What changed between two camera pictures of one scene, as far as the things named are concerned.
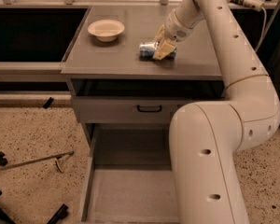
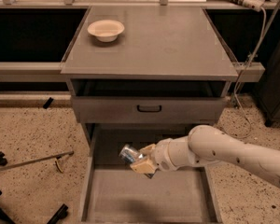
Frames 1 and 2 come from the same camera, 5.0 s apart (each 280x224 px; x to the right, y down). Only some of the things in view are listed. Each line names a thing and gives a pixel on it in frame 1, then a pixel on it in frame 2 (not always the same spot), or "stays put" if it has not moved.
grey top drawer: x=129 y=109 stays put
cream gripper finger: x=163 y=48 -> x=144 y=166
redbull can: x=147 y=49 -> x=128 y=154
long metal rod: x=33 y=161 stays put
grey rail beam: x=29 y=72 stays put
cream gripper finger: x=160 y=34 -> x=147 y=150
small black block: x=48 y=103 stays put
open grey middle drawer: x=128 y=176 stays put
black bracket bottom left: x=60 y=215 stays put
